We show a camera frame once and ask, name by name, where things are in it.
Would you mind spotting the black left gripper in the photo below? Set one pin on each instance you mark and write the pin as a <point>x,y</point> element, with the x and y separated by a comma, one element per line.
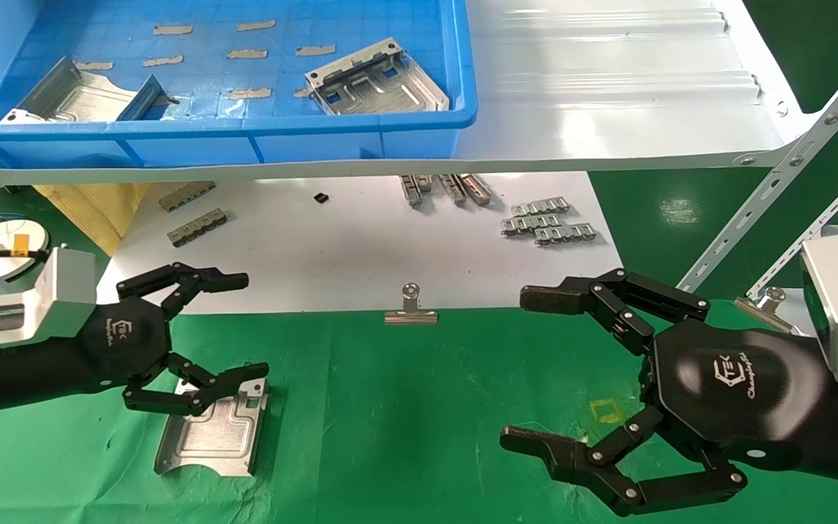
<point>128,342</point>

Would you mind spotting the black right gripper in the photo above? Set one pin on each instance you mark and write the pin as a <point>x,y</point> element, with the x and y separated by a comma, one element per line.
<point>739,386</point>

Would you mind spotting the sheet metal bracket part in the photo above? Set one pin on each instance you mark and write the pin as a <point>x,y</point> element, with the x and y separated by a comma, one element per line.
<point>215,437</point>
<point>382,87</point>

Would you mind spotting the small grey metal strip part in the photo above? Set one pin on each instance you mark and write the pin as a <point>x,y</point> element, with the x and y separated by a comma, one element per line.
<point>197,227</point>
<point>186,195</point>

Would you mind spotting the small silver clip strip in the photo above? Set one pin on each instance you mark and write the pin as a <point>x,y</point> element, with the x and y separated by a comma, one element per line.
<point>541,206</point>
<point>529,224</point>
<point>566,233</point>

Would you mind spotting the tiny black block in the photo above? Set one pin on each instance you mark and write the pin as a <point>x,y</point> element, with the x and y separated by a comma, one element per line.
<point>322,197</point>

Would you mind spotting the green cloth mat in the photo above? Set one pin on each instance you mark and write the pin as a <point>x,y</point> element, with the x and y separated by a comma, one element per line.
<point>404,422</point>

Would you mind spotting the silver binder clip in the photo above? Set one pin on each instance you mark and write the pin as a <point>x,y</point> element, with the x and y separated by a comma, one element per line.
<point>410,314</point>
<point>764,309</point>

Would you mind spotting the yellow woven bag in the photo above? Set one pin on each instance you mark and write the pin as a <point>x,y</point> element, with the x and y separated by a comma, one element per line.
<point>92,211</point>

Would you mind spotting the blue plastic bin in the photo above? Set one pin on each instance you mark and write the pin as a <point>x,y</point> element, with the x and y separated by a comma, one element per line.
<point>172,145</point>

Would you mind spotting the grey tape scrap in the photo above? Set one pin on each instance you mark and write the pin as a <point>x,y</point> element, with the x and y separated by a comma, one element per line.
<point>250,93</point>
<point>302,92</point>
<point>94,65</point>
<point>315,50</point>
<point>172,30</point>
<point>163,61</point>
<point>247,54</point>
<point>255,25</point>

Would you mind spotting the white round stand base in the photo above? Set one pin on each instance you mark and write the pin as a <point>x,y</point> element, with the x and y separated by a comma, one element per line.
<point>1,233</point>

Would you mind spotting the white metal shelf board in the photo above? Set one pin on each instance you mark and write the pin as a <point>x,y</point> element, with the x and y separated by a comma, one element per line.
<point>608,109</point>

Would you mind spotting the small silver rail part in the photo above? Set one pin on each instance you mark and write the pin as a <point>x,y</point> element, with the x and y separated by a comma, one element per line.
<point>453,189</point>
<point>424,182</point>
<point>411,191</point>
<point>476,189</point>

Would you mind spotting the curved-edge sheet metal bracket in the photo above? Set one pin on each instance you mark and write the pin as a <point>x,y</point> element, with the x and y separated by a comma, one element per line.
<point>84,94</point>

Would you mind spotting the white slotted angle rail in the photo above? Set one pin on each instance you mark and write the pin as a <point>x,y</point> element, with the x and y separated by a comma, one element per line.
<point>768,189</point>
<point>819,229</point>

